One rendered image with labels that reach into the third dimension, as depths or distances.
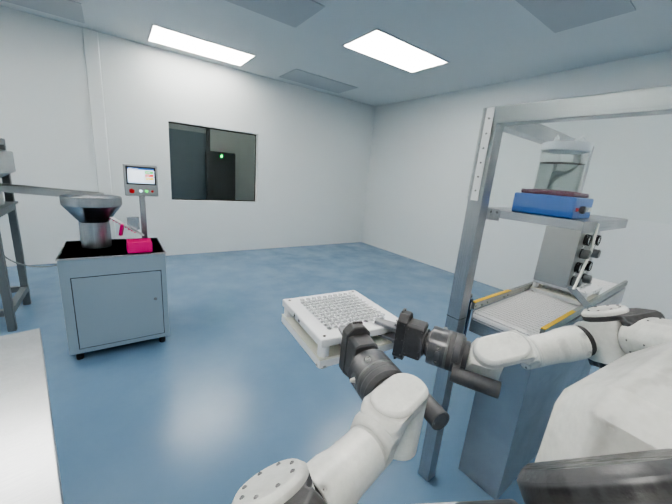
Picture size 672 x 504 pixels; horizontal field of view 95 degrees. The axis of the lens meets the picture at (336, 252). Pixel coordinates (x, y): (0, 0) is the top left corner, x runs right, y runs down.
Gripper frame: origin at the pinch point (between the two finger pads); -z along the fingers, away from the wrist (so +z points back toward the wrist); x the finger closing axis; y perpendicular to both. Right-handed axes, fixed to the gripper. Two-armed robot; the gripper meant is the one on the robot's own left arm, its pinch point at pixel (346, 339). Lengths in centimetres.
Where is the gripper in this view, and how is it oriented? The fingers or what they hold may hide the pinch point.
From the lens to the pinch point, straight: 73.5
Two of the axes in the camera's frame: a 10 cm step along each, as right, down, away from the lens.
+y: 9.3, -0.1, 3.8
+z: 3.7, 2.7, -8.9
